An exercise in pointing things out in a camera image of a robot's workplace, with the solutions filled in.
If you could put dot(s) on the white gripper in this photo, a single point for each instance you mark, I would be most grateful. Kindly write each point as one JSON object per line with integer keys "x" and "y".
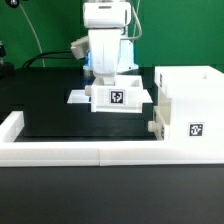
{"x": 104, "y": 21}

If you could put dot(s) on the white drawer cabinet box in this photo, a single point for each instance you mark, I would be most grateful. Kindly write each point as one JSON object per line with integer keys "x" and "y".
{"x": 197, "y": 101}

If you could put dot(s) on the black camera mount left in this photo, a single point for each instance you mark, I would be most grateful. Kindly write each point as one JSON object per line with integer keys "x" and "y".
{"x": 6, "y": 68}

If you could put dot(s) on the white U-shaped fence frame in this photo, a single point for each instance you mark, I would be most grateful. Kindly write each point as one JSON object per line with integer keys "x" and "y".
{"x": 105, "y": 153}

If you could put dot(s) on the white front drawer with tag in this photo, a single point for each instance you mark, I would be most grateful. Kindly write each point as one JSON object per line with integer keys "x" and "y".
{"x": 160, "y": 125}

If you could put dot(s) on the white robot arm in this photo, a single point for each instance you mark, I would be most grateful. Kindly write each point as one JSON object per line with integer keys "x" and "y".
{"x": 126, "y": 54}

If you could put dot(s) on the white drawer with tag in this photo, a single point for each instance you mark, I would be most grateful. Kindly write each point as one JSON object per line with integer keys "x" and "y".
{"x": 160, "y": 125}
{"x": 124, "y": 96}

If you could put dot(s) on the white sheet with tags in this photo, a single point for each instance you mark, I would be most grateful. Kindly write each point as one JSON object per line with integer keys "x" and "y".
{"x": 79, "y": 97}

